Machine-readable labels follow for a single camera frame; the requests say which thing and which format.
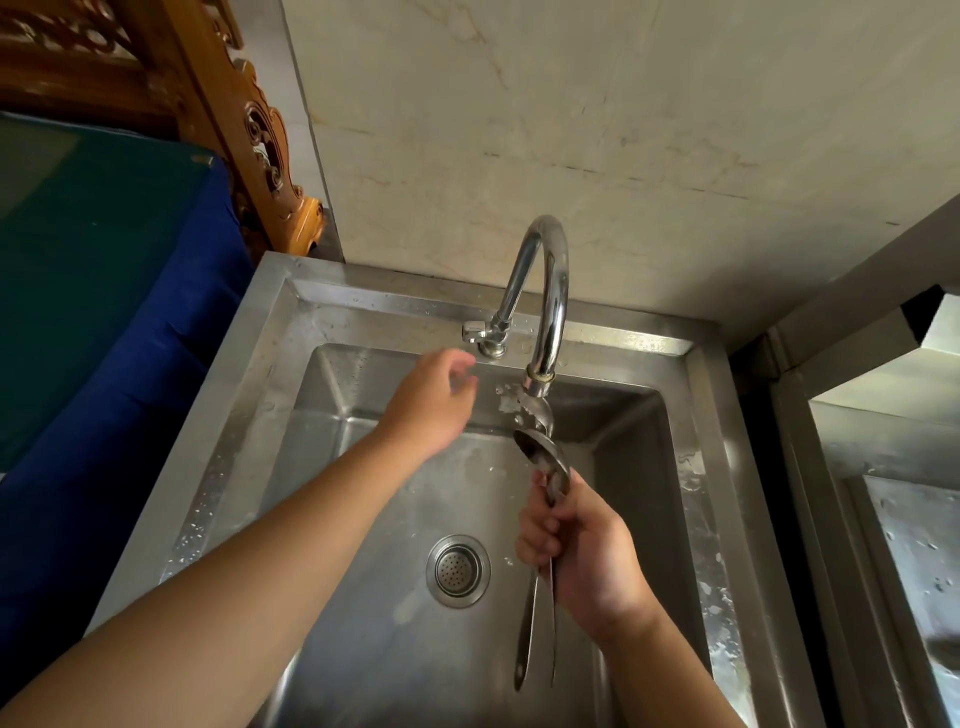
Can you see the person's right hand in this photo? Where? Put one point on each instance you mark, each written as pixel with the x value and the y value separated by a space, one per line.
pixel 596 559

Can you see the person's left hand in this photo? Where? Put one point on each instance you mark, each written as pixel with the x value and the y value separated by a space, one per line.
pixel 424 409

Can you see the person's left thumb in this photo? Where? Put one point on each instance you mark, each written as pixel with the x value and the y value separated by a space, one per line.
pixel 466 390

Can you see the person's right thumb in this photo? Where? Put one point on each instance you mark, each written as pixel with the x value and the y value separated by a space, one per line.
pixel 551 491

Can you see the steel spoon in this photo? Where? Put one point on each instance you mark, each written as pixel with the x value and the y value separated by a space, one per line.
pixel 553 622
pixel 541 454

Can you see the person's right forearm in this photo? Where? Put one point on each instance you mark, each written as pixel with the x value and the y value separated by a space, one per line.
pixel 667 675

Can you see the person's left forearm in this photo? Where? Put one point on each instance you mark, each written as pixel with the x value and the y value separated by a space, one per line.
pixel 225 592

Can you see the round sink drain strainer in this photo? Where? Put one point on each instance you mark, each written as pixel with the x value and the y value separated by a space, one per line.
pixel 458 571

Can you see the chrome gooseneck faucet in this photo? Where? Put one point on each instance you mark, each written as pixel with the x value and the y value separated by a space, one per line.
pixel 551 300

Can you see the stainless steel sink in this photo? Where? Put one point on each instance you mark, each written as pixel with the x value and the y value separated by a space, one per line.
pixel 892 540
pixel 360 465

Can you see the blue cloth cover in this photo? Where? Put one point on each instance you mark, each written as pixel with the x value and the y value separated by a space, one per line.
pixel 142 420

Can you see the green board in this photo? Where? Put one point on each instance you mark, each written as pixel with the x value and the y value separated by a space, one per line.
pixel 82 262

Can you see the carved wooden furniture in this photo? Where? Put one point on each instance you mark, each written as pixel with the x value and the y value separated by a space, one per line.
pixel 187 82

